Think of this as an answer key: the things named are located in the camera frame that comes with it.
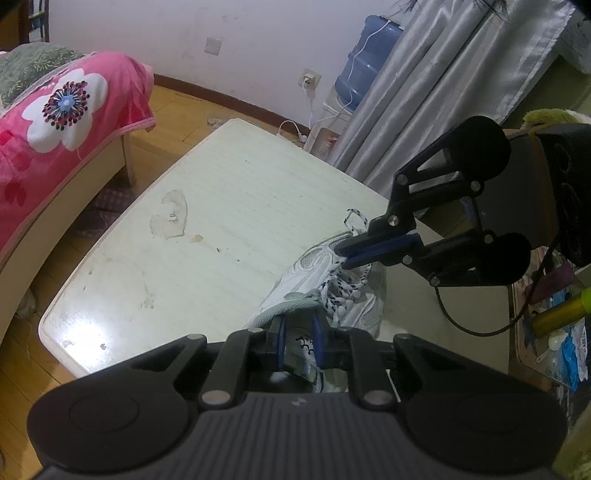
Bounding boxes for cluttered side table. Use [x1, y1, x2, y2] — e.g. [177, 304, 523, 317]
[510, 261, 590, 392]

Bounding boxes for blue water bottle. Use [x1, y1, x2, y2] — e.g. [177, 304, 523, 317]
[335, 15, 404, 111]

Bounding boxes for black cable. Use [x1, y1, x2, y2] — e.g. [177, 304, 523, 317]
[434, 248, 555, 337]

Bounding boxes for white black speckled shoelace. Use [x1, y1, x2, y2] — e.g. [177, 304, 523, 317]
[318, 209, 375, 328]

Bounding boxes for black tracker box green light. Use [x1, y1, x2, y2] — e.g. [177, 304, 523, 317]
[500, 123, 590, 266]

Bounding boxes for white water dispenser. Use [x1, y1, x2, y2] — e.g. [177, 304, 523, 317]
[304, 88, 353, 160]

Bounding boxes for white wall socket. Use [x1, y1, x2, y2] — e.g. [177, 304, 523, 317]
[298, 69, 322, 90]

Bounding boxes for white mint sneaker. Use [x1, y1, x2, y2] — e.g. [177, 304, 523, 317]
[246, 230, 387, 393]

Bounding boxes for dark red slippers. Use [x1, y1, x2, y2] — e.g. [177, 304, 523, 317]
[73, 186, 135, 239]

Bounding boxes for white wall switch plate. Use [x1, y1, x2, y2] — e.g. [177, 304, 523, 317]
[204, 37, 222, 56]

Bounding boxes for grey curtain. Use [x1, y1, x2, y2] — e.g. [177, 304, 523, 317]
[328, 1, 575, 196]

